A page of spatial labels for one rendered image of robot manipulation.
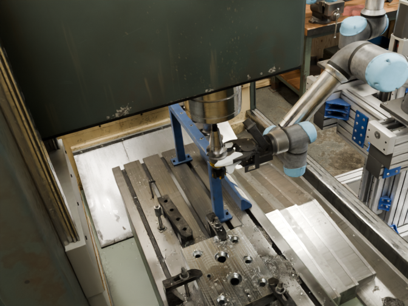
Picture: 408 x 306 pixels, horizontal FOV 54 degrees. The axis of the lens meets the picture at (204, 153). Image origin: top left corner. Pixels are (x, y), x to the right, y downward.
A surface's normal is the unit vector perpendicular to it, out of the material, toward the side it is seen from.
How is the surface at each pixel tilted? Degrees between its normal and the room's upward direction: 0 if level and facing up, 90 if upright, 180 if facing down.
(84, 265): 90
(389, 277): 17
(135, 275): 0
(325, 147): 0
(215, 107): 90
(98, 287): 90
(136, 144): 24
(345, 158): 0
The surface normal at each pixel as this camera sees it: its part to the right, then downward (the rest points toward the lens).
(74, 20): 0.39, 0.52
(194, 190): -0.09, -0.80
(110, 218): 0.07, -0.52
